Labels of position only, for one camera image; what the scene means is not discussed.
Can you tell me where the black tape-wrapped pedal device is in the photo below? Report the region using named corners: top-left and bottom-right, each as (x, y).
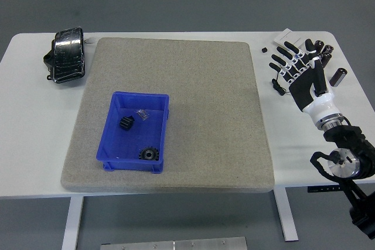
top-left (43, 26), bottom-right (87, 85)

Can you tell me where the wide black spur gear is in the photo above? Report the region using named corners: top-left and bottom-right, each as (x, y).
top-left (138, 148), bottom-right (160, 162)

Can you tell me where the grey-brown mat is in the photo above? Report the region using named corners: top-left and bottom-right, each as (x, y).
top-left (60, 37), bottom-right (275, 194)

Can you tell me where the black adapter cable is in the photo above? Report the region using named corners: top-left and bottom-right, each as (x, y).
top-left (271, 70), bottom-right (291, 96)

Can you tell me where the white switch plate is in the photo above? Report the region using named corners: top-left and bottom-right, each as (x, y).
top-left (274, 28), bottom-right (303, 48)

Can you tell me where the black table control panel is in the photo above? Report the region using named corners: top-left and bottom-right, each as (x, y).
top-left (307, 186), bottom-right (342, 193)

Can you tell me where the clear bag of screws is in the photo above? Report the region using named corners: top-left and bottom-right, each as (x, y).
top-left (135, 108), bottom-right (151, 121)

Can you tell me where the blue plastic box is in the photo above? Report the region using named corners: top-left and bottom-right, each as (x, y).
top-left (96, 91), bottom-right (170, 173)

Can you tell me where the white table leg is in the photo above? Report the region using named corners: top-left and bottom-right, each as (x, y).
top-left (274, 188), bottom-right (299, 242)
top-left (61, 196), bottom-right (85, 250)

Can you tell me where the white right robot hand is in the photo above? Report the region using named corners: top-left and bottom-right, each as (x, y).
top-left (268, 38), bottom-right (343, 124)

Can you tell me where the narrow black pinion gear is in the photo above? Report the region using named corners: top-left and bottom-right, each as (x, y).
top-left (118, 115), bottom-right (135, 131)

